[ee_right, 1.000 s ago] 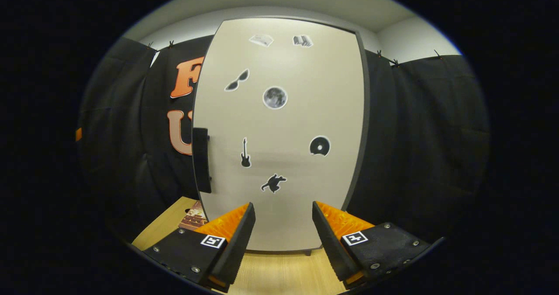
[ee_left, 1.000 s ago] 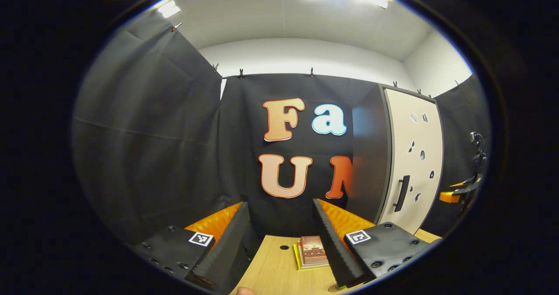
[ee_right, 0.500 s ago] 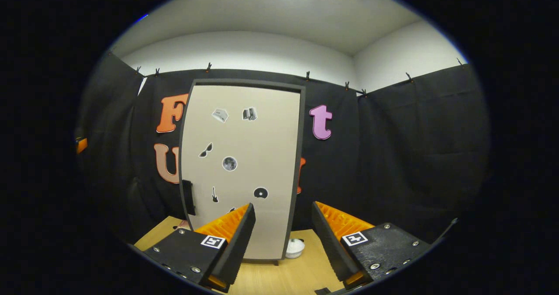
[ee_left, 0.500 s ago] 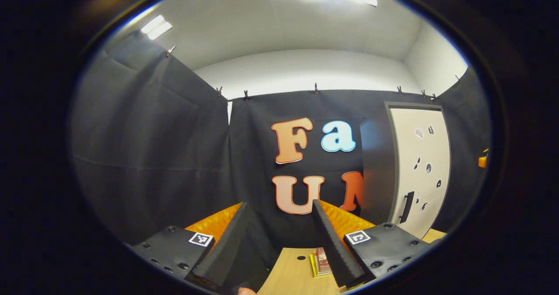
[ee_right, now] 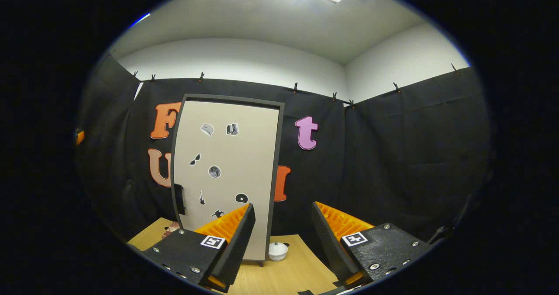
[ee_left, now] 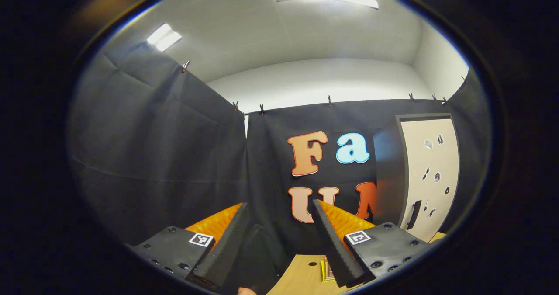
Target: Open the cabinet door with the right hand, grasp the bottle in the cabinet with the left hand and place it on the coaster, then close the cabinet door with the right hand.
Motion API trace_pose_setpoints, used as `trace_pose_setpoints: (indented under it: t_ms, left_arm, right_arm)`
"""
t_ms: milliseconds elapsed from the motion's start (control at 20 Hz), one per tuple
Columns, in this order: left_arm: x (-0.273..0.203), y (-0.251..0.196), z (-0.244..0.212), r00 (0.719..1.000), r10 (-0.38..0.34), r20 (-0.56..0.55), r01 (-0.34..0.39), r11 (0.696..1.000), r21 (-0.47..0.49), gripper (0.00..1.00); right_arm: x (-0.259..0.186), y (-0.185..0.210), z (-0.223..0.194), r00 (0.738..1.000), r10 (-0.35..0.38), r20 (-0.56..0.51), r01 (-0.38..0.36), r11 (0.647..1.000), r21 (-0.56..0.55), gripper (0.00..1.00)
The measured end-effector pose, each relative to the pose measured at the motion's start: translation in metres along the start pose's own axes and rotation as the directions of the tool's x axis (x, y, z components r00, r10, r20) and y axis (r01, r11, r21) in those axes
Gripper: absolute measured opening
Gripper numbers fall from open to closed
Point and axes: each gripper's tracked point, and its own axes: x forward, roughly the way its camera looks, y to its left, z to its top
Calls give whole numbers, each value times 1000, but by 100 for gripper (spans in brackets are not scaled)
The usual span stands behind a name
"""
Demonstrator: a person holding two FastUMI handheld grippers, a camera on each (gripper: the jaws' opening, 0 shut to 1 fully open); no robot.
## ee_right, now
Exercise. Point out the white round jar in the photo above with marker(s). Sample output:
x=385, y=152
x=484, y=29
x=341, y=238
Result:
x=278, y=252

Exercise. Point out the black backdrop cloth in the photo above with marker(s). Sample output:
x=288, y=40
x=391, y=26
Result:
x=393, y=155

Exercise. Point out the dark grey cabinet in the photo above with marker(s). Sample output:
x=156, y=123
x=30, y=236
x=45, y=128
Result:
x=277, y=164

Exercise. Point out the row of cloth clips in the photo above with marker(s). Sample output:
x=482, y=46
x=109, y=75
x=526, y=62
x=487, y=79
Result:
x=295, y=87

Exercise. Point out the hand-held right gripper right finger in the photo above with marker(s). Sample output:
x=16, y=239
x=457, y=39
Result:
x=334, y=251

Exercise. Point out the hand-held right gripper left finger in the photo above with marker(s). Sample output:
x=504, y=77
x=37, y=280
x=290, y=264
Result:
x=236, y=251

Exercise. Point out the beige cabinet door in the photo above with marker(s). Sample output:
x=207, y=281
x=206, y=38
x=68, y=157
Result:
x=244, y=155

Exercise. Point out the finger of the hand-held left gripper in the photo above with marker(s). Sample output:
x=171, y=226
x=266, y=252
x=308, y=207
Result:
x=79, y=137

